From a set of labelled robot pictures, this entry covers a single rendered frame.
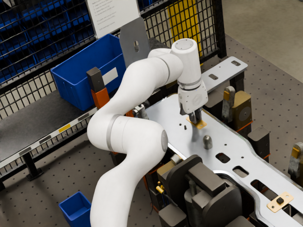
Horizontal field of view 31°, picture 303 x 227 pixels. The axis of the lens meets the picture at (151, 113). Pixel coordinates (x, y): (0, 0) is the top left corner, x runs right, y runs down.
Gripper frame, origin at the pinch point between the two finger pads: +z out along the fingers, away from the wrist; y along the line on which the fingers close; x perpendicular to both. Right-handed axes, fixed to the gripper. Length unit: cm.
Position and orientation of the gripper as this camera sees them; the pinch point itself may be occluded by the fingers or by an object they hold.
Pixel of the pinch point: (195, 115)
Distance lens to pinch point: 198.0
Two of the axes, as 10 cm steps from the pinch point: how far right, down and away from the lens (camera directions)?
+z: 1.7, 7.4, 6.5
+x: -5.8, -4.6, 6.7
